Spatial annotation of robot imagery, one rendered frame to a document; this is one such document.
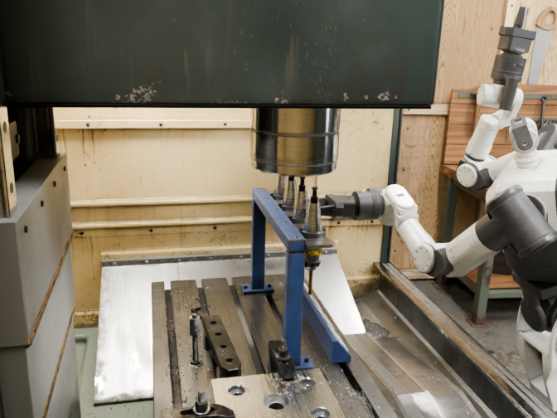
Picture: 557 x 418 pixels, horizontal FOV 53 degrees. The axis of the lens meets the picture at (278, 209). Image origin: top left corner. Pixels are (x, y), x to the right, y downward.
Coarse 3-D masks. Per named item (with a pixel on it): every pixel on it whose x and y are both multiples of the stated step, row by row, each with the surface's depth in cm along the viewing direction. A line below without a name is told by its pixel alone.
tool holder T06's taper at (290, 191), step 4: (288, 180) 150; (288, 184) 149; (292, 184) 149; (296, 184) 150; (288, 188) 150; (292, 188) 149; (296, 188) 150; (284, 192) 151; (288, 192) 150; (292, 192) 150; (296, 192) 150; (284, 196) 151; (288, 196) 150; (292, 196) 150; (284, 200) 151; (288, 200) 150; (292, 200) 150; (284, 204) 151; (288, 204) 150; (292, 204) 150
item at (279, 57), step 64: (0, 0) 74; (64, 0) 75; (128, 0) 77; (192, 0) 79; (256, 0) 81; (320, 0) 83; (384, 0) 85; (64, 64) 78; (128, 64) 79; (192, 64) 81; (256, 64) 83; (320, 64) 85; (384, 64) 88
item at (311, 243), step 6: (306, 240) 127; (312, 240) 127; (318, 240) 128; (324, 240) 128; (330, 240) 128; (306, 246) 124; (312, 246) 124; (318, 246) 124; (324, 246) 125; (330, 246) 125
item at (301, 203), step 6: (300, 192) 139; (306, 192) 139; (300, 198) 139; (306, 198) 140; (294, 204) 141; (300, 204) 139; (306, 204) 140; (294, 210) 140; (300, 210) 140; (306, 210) 140; (294, 216) 140; (300, 216) 140
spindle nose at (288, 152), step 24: (264, 120) 94; (288, 120) 92; (312, 120) 92; (336, 120) 96; (264, 144) 95; (288, 144) 93; (312, 144) 94; (336, 144) 98; (264, 168) 96; (288, 168) 95; (312, 168) 95
